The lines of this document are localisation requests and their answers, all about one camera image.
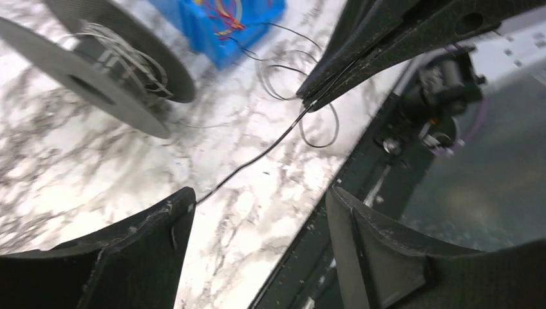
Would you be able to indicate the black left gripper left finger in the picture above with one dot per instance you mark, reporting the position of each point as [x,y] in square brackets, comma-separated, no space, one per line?
[133,263]

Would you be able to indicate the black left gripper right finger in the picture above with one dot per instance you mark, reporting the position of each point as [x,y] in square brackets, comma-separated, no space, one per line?
[384,264]

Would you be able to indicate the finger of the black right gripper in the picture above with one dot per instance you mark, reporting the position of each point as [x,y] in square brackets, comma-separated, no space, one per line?
[371,36]
[483,16]

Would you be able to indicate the blue plastic bin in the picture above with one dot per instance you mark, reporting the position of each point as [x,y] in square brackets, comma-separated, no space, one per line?
[221,29]

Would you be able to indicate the black cable spool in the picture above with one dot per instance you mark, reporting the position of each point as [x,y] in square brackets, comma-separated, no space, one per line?
[118,65]

